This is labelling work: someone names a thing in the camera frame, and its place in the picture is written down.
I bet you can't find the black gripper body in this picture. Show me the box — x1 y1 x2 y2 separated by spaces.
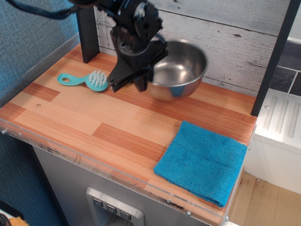
108 26 168 92

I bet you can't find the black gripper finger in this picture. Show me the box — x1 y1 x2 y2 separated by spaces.
146 68 154 82
134 75 148 92

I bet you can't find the stainless steel bowl pan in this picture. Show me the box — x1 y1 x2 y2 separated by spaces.
146 39 208 101

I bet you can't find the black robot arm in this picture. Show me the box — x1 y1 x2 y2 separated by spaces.
72 0 168 92

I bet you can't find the blue folded cloth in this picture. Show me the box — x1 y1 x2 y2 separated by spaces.
154 121 247 207

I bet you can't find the teal scrub brush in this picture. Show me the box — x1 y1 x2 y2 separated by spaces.
57 70 108 92

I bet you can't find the grey toy fridge cabinet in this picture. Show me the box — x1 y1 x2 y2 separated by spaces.
34 147 225 226

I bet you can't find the silver dispenser button panel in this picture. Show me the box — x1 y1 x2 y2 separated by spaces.
86 187 144 226

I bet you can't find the clear acrylic edge guard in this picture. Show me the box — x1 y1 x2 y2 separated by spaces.
0 119 230 226

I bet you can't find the white toy sink drainboard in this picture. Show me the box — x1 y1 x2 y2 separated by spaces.
244 89 301 194

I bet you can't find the dark left shelf post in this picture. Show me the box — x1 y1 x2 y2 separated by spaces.
76 8 100 63

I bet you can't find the dark shelf post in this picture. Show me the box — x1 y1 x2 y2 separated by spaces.
76 8 100 63
251 0 301 117

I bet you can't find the dark right shelf post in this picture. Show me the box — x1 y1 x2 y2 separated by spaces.
251 0 301 117

